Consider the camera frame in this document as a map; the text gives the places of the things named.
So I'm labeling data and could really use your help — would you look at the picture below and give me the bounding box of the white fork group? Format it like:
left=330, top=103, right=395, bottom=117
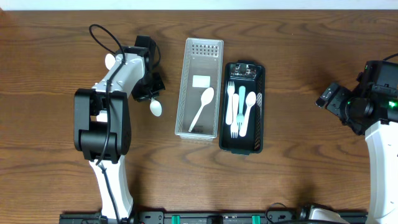
left=230, top=93, right=239, bottom=139
left=225, top=81, right=235, bottom=125

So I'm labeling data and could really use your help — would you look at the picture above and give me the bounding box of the white spoon group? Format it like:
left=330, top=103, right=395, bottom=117
left=239, top=91, right=256, bottom=137

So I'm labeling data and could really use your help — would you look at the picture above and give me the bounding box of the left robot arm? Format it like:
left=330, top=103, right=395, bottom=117
left=74, top=35, right=165, bottom=223

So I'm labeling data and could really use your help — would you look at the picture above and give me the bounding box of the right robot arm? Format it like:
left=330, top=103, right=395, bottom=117
left=315, top=58, right=397, bottom=223

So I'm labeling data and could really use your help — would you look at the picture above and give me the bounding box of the clear plastic basket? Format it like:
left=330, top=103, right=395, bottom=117
left=175, top=38, right=224, bottom=141

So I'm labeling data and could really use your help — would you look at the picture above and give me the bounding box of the black plastic basket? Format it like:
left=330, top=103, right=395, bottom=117
left=219, top=60, right=266, bottom=155

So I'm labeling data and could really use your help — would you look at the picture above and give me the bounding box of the left black cable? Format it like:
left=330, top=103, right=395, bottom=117
left=88, top=24, right=162, bottom=223

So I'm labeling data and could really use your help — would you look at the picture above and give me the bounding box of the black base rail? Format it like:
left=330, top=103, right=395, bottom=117
left=59, top=203, right=369, bottom=224

